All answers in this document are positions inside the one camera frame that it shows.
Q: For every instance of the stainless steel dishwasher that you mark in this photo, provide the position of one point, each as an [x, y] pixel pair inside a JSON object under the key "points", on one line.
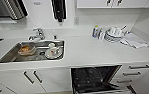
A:
{"points": [[93, 78]]}

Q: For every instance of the white bowl with cup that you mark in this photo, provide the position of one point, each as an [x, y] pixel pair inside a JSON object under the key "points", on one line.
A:
{"points": [[53, 51]]}

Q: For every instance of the small chrome sink knob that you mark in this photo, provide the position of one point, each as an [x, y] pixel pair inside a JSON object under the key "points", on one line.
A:
{"points": [[55, 37]]}

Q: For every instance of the chrome sink faucet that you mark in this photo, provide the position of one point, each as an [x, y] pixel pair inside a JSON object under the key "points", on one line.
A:
{"points": [[38, 34]]}

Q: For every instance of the white double-door base cabinet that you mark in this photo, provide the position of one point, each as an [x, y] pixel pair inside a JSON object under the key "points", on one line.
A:
{"points": [[53, 80]]}

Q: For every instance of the black soap dispenser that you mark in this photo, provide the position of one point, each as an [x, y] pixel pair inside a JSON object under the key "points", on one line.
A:
{"points": [[58, 10]]}

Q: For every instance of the stacked white dishes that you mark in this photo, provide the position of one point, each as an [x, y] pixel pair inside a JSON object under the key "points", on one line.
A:
{"points": [[114, 35]]}

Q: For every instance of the orange food container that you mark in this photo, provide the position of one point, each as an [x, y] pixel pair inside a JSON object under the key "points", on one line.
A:
{"points": [[26, 50]]}

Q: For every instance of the stainless steel sink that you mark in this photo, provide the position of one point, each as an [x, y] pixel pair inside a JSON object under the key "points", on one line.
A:
{"points": [[10, 55]]}

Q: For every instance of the steel paper towel dispenser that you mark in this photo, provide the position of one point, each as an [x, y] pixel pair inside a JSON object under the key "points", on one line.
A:
{"points": [[10, 8]]}

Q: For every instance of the white wall outlet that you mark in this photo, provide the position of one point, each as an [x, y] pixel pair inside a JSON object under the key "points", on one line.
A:
{"points": [[76, 20]]}

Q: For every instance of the small wall label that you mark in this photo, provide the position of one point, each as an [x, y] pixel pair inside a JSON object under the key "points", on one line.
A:
{"points": [[37, 3]]}

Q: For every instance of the white wall cabinet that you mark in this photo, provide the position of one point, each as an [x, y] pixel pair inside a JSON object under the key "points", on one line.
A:
{"points": [[116, 3]]}

